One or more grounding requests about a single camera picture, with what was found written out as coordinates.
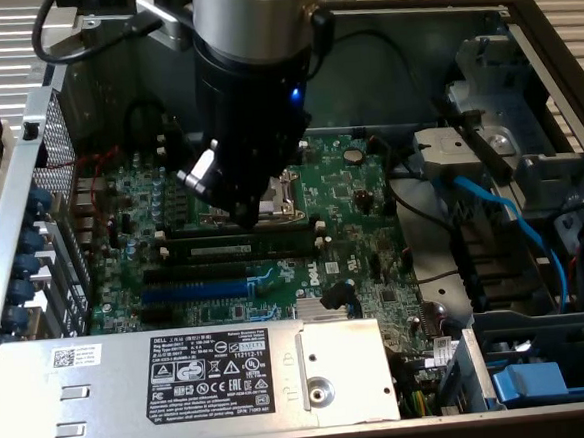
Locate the long black expansion slot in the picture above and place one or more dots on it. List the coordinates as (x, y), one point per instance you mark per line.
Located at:
(195, 274)

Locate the short black expansion slot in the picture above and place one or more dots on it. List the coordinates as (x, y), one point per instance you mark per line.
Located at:
(156, 316)

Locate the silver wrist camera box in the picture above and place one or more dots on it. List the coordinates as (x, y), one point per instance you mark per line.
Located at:
(168, 22)

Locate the silver power supply black label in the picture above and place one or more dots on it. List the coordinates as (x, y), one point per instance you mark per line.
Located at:
(108, 392)

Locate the grey metal disk bay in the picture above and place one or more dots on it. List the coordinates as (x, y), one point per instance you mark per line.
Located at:
(519, 98)

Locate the black case lock latch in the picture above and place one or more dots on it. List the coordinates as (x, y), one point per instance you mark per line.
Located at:
(30, 131)

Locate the white barcode tag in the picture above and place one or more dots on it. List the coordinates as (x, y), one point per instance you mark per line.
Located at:
(441, 349)

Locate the silver metal drive bracket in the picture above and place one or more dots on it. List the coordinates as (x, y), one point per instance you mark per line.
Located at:
(447, 148)

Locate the black round case speaker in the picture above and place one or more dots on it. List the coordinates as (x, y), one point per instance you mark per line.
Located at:
(131, 122)

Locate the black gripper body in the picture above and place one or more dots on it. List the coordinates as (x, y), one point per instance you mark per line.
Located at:
(255, 121)

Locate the blue slot retainer clip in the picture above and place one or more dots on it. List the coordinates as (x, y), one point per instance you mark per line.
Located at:
(33, 239)
(38, 205)
(22, 290)
(17, 316)
(27, 265)

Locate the silver coin cell battery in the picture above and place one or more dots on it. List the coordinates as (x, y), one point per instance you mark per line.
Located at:
(352, 154)

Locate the silver chipset heatsink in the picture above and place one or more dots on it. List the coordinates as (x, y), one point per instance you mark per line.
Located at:
(308, 310)

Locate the silver CPU socket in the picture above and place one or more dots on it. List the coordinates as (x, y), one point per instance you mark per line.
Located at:
(283, 199)

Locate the dark SATA plug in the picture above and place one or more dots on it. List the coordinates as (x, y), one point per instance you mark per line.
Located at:
(337, 296)

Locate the black plastic drive caddy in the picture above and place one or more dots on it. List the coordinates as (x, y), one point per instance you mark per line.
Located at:
(495, 260)

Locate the blue expansion slot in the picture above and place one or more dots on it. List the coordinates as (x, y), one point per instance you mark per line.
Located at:
(197, 292)

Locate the green Dell motherboard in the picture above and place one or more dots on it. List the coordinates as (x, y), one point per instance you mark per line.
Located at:
(332, 216)

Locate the grey metal PC case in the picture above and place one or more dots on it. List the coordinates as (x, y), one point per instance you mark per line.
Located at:
(363, 89)

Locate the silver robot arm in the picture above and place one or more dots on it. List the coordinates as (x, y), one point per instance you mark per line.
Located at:
(253, 16)

